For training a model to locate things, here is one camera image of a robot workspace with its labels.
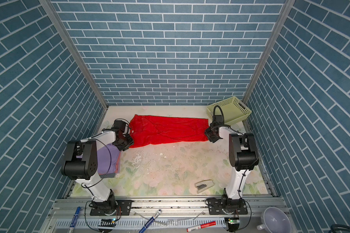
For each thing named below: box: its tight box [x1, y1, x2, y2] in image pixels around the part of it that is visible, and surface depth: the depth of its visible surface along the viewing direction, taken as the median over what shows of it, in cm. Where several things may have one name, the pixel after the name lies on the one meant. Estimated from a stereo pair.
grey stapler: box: [194, 179, 215, 194], surface depth 82 cm
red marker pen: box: [186, 221, 217, 233], surface depth 69 cm
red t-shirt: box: [129, 114, 210, 149], surface depth 107 cm
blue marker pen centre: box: [138, 209, 163, 233], surface depth 70 cm
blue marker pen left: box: [69, 206, 81, 228], surface depth 71 cm
